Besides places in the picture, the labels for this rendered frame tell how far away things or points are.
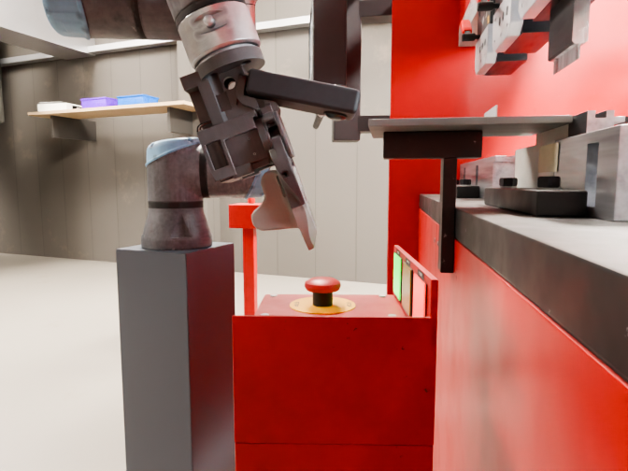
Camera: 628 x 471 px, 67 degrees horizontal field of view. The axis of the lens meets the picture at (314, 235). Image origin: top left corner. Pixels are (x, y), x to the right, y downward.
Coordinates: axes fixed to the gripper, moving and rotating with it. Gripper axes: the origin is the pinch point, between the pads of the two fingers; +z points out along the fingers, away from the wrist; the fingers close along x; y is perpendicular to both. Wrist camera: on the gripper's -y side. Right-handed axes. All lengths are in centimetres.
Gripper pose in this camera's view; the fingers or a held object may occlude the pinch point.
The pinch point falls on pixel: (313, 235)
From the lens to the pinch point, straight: 50.5
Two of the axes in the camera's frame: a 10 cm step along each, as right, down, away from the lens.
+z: 3.4, 9.3, 1.0
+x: -0.2, 1.1, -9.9
